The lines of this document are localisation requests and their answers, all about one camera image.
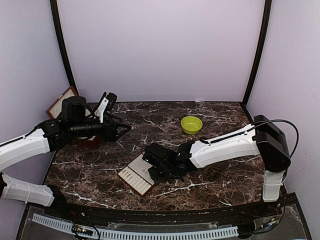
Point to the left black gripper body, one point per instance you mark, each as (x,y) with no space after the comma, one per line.
(80,129)

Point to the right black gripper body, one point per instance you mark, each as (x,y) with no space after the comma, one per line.
(165,174)

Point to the beige jewelry tray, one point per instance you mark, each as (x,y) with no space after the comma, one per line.
(136,175)

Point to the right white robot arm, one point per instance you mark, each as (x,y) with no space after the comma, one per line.
(262,138)

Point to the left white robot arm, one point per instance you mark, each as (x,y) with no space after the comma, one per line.
(24,147)

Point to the green plastic bowl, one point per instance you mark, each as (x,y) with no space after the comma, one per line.
(191,125)

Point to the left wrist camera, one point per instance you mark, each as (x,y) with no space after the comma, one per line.
(106,103)

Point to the white slotted cable duct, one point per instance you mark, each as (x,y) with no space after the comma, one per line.
(122,231)

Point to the black front rail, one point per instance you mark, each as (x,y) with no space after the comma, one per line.
(192,203)

